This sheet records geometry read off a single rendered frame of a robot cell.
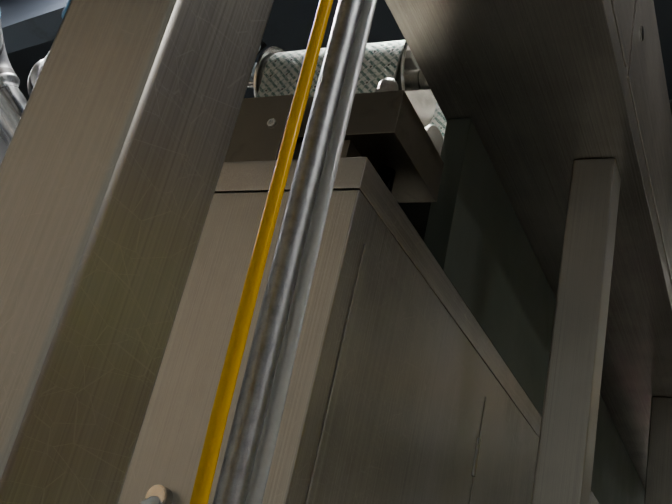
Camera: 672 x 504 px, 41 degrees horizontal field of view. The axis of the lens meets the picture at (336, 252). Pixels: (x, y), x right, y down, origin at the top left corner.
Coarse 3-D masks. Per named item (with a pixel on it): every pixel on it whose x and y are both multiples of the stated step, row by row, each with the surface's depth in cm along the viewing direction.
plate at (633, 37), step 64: (448, 0) 105; (512, 0) 103; (576, 0) 101; (640, 0) 124; (448, 64) 116; (512, 64) 113; (576, 64) 111; (640, 64) 125; (512, 128) 126; (576, 128) 123; (640, 128) 126; (512, 192) 142; (640, 192) 134; (640, 256) 152; (640, 320) 176; (640, 384) 208; (640, 448) 255
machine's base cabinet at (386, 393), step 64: (256, 192) 98; (320, 256) 90; (384, 256) 98; (192, 320) 93; (256, 320) 90; (320, 320) 87; (384, 320) 98; (448, 320) 118; (192, 384) 89; (320, 384) 85; (384, 384) 98; (448, 384) 117; (192, 448) 86; (320, 448) 84; (384, 448) 98; (448, 448) 117; (512, 448) 146
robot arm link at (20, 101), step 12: (0, 60) 161; (0, 72) 160; (12, 72) 163; (0, 84) 160; (12, 84) 162; (0, 96) 160; (12, 96) 160; (0, 108) 159; (12, 108) 159; (24, 108) 161; (0, 120) 159; (12, 120) 159; (0, 132) 160; (12, 132) 159
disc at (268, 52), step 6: (270, 48) 147; (276, 48) 149; (264, 54) 146; (270, 54) 147; (258, 60) 145; (264, 60) 146; (258, 66) 144; (264, 66) 146; (258, 72) 144; (258, 78) 144; (258, 84) 144; (258, 90) 144
